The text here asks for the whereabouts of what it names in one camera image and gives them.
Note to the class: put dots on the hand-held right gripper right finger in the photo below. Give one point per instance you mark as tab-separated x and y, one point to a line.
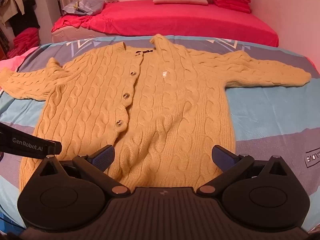
221	156

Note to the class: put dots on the crumpled blue grey cloth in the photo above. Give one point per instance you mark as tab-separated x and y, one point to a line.
83	5

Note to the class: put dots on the hanging clothes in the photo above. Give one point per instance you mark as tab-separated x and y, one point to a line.
17	2

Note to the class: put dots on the blue grey patterned bedsheet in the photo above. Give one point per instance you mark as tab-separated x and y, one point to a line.
270	115

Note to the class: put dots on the pile of red clothes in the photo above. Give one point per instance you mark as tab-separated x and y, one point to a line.
25	41

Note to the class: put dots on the red bed sheet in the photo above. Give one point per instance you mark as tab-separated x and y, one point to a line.
175	20

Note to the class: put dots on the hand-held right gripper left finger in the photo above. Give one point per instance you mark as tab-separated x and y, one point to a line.
105	156

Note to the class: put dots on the pink cloth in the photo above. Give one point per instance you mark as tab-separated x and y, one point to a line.
17	55

